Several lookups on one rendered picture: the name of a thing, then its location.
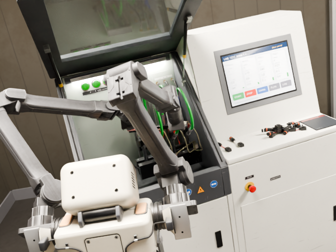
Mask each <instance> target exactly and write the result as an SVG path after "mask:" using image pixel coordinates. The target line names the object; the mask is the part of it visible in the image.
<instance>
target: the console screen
mask: <svg viewBox="0 0 336 252"><path fill-rule="evenodd" d="M213 53H214V58H215V62H216V67H217V71H218V76H219V80H220V85H221V89H222V94H223V98H224V103H225V107H226V112H227V115H231V114H234V113H238V112H241V111H245V110H248V109H252V108H256V107H259V106H263V105H266V104H270V103H274V102H277V101H281V100H284V99H288V98H292V97H295V96H299V95H302V89H301V84H300V79H299V74H298V69H297V63H296V58H295V53H294V48H293V43H292V38H291V34H290V33H289V34H284V35H280V36H276V37H272V38H267V39H263V40H259V41H255V42H250V43H246V44H242V45H238V46H234V47H229V48H225V49H221V50H217V51H214V52H213Z"/></svg>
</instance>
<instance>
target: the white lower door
mask: <svg viewBox="0 0 336 252"><path fill-rule="evenodd" d="M197 210H198V213H197V214H193V215H189V220H190V228H191V236H192V237H191V238H184V239H178V240H175V235H174V234H173V233H172V232H171V231H167V229H162V230H160V233H161V236H162V238H163V241H162V244H163V249H164V252H234V245H233V238H232V230H231V223H230V215H229V208H228V200H227V196H226V195H225V196H222V197H219V198H216V199H213V200H210V201H207V202H204V203H201V204H198V205H197Z"/></svg>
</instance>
